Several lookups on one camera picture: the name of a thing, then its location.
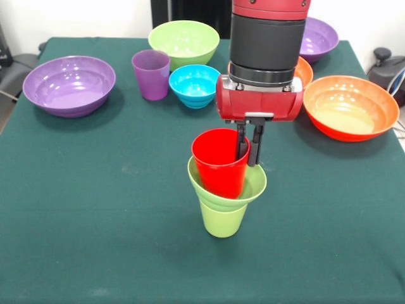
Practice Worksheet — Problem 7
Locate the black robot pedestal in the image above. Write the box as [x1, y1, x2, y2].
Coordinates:
[151, 0, 234, 40]

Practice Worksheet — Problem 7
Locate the small blue plastic bowl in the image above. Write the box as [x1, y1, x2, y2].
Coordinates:
[168, 65, 221, 110]

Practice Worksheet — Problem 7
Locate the purple plastic cup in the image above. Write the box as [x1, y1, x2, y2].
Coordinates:
[131, 49, 171, 102]

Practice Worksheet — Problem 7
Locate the small green plastic bowl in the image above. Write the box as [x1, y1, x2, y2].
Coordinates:
[187, 155, 268, 213]

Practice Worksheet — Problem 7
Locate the large orange plastic bowl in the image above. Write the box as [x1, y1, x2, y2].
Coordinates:
[227, 56, 314, 90]
[302, 75, 400, 143]

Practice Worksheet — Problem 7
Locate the dark green table cloth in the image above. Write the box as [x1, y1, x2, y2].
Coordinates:
[0, 37, 405, 304]

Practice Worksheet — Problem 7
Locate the green plastic cup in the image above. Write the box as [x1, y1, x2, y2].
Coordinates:
[199, 201, 248, 239]

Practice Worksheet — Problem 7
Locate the red plastic cup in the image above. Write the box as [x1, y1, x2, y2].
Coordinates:
[191, 128, 251, 200]

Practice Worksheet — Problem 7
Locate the large green plastic bowl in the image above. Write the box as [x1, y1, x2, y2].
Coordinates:
[147, 20, 220, 72]

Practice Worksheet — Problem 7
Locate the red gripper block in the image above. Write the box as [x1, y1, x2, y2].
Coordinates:
[215, 74, 304, 168]

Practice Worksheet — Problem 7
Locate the large purple plastic bowl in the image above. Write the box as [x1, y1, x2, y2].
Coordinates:
[22, 55, 116, 118]
[299, 16, 339, 64]

